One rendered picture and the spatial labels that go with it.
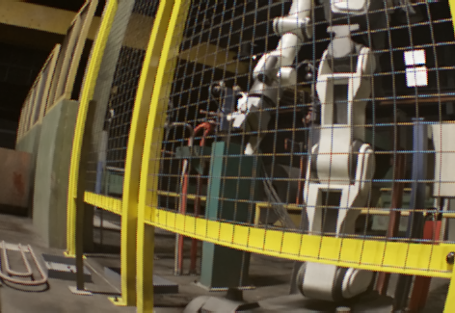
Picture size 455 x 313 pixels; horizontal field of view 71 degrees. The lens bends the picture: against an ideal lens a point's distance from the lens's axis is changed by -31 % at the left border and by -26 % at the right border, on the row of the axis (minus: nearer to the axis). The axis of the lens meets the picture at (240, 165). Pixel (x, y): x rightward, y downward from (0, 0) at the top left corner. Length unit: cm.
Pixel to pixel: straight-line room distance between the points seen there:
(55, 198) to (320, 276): 190
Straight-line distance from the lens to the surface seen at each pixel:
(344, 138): 115
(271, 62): 123
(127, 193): 155
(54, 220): 265
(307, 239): 88
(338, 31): 134
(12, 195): 424
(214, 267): 219
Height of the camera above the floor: 50
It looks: 5 degrees up
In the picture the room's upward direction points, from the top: 6 degrees clockwise
